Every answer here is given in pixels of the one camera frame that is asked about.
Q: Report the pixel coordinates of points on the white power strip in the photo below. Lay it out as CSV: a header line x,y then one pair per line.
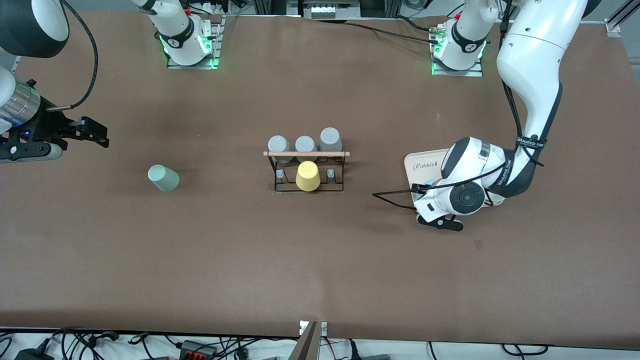
x,y
325,10

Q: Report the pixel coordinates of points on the white stand clamp plate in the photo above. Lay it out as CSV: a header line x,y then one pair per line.
x,y
324,328

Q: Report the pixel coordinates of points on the beige rabbit print tray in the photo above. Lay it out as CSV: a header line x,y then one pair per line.
x,y
420,172

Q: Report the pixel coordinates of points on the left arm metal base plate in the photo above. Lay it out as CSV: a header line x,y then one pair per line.
x,y
470,73

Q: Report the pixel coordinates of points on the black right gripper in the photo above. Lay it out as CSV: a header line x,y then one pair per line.
x,y
48,123

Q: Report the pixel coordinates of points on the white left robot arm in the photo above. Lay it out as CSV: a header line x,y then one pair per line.
x,y
530,50

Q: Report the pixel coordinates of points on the black left camera bracket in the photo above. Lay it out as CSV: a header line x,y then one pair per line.
x,y
445,223

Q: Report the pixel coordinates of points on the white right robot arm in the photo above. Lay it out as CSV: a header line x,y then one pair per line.
x,y
175,25

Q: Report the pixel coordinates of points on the black power adapter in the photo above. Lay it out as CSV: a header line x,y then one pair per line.
x,y
32,355

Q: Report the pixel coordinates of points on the grey camera stand bar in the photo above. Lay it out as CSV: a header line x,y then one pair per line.
x,y
306,347

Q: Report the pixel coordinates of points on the grey plastic cup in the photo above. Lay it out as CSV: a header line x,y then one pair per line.
x,y
305,143
277,144
330,137

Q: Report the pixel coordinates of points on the light blue plastic cup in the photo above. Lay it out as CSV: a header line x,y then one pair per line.
x,y
431,183

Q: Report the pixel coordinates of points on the yellow plastic cup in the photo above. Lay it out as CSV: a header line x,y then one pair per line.
x,y
307,177

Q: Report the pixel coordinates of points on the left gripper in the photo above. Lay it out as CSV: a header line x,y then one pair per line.
x,y
416,186

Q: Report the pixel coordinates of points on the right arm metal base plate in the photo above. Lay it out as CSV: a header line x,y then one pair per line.
x,y
190,66

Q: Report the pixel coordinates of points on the silver table corner bracket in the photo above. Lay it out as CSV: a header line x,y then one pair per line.
x,y
614,29

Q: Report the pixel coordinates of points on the pale green plastic cup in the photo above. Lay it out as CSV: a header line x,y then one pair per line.
x,y
162,177

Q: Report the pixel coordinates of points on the black orange connector box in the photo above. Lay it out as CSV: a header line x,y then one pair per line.
x,y
192,347

